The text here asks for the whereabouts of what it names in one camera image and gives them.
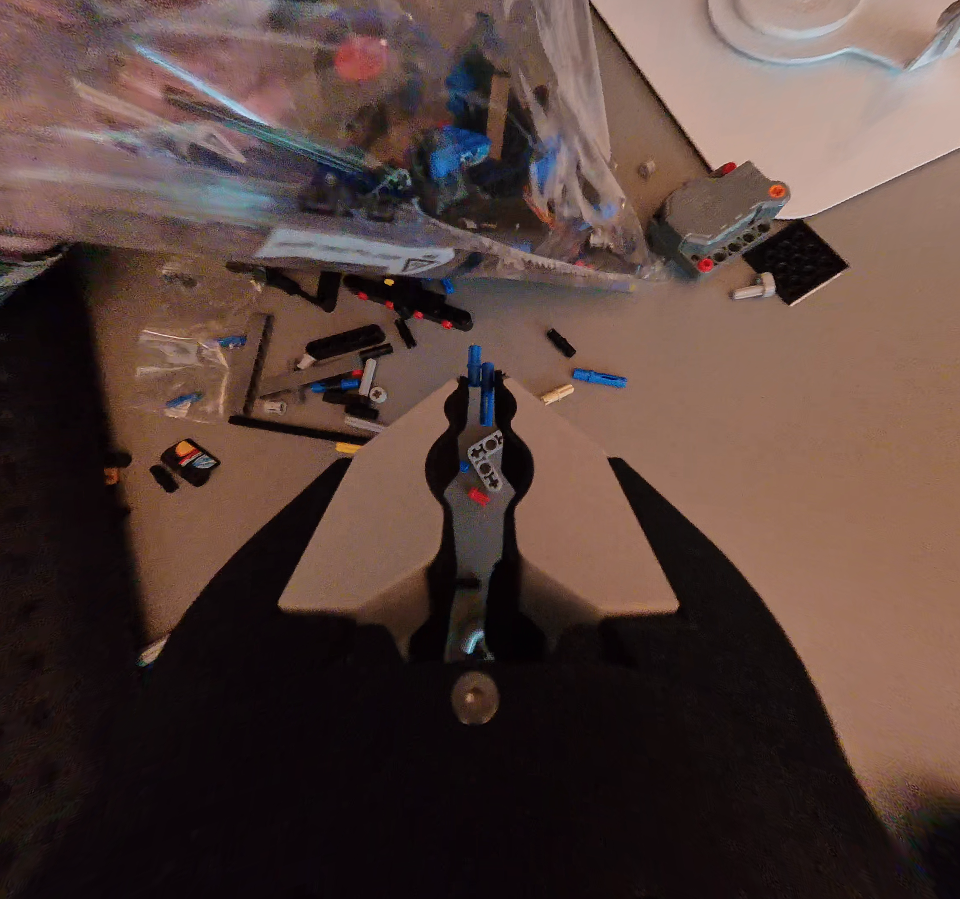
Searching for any grey desk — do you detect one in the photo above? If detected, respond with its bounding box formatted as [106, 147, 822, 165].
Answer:
[75, 0, 960, 870]

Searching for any blue toy axle pin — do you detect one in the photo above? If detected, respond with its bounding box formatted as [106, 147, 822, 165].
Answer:
[464, 343, 501, 432]

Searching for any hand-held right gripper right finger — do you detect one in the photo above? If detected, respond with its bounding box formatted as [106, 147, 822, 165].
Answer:
[492, 379, 679, 663]

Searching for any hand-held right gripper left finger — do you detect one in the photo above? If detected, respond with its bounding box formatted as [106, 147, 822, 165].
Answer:
[279, 379, 474, 663]

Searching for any pile of toy building pieces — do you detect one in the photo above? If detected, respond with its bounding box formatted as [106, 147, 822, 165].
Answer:
[98, 262, 631, 498]

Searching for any clear plastic bag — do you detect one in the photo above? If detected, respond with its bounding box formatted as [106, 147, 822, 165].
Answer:
[132, 262, 259, 423]
[0, 0, 664, 297]

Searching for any grey toy motor block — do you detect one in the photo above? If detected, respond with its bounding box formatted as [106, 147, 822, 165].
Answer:
[648, 160, 793, 279]

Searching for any black studded toy plate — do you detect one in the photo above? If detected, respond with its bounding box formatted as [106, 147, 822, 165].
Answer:
[743, 218, 852, 309]

